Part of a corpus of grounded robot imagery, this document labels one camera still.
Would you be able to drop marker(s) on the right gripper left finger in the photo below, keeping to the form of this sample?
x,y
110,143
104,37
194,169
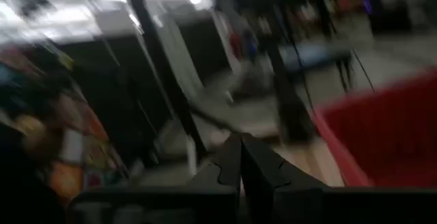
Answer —
x,y
153,207

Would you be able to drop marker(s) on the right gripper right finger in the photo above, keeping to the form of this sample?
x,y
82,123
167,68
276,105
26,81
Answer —
x,y
324,207

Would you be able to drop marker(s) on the red plastic bin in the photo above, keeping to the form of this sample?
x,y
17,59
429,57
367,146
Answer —
x,y
385,132

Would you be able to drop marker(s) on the black upright pole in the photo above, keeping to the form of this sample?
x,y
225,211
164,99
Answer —
x,y
160,73

